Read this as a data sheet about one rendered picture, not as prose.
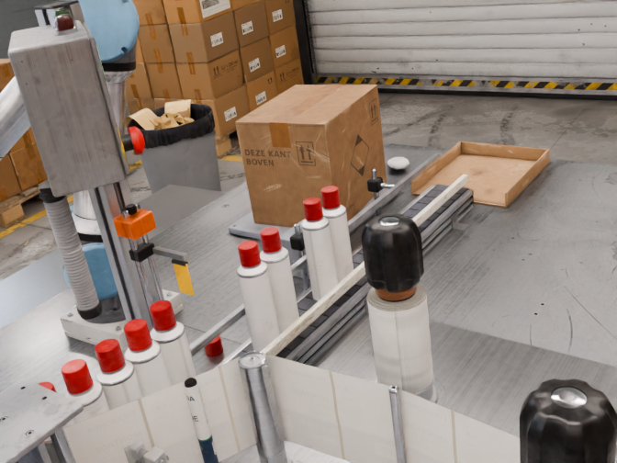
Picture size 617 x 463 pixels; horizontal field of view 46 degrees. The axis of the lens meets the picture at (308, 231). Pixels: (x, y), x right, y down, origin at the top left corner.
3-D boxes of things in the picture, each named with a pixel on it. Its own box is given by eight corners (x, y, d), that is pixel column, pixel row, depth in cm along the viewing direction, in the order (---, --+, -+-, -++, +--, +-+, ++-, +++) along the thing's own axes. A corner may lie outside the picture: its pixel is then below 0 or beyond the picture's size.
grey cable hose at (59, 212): (89, 322, 105) (47, 190, 96) (74, 317, 107) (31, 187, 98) (108, 310, 107) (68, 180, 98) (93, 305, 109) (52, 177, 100)
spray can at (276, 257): (290, 343, 128) (271, 240, 119) (267, 335, 131) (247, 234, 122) (307, 327, 131) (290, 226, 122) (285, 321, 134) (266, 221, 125)
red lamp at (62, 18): (57, 36, 89) (51, 16, 88) (56, 33, 91) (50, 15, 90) (78, 32, 90) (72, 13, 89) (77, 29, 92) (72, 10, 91)
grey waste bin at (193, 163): (199, 247, 371) (173, 132, 345) (140, 235, 395) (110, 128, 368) (249, 212, 402) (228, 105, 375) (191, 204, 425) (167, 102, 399)
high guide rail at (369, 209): (99, 430, 103) (96, 423, 102) (94, 427, 104) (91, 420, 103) (439, 158, 178) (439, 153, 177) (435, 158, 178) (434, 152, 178)
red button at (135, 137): (118, 134, 94) (141, 129, 94) (116, 127, 97) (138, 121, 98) (126, 161, 95) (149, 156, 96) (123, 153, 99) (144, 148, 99)
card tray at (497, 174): (507, 208, 175) (506, 192, 173) (411, 194, 190) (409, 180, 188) (549, 163, 196) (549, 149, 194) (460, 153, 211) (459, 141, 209)
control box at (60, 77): (53, 199, 92) (6, 50, 84) (50, 161, 107) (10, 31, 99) (132, 179, 95) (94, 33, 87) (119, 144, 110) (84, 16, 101)
